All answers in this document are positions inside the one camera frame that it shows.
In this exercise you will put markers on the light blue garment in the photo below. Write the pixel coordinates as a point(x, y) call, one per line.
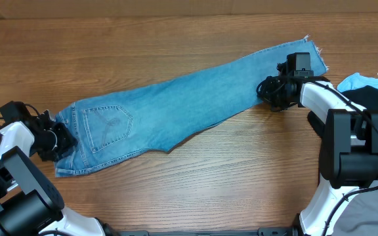
point(357, 81)

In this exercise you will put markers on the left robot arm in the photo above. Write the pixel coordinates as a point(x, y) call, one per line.
point(29, 202)

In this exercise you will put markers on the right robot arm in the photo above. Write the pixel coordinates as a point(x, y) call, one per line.
point(348, 158)

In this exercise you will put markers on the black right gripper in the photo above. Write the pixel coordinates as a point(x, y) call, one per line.
point(264, 95)

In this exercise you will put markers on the light blue denim jeans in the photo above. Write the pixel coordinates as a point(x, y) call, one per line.
point(115, 127)

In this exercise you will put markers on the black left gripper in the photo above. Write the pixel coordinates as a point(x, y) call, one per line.
point(68, 140)

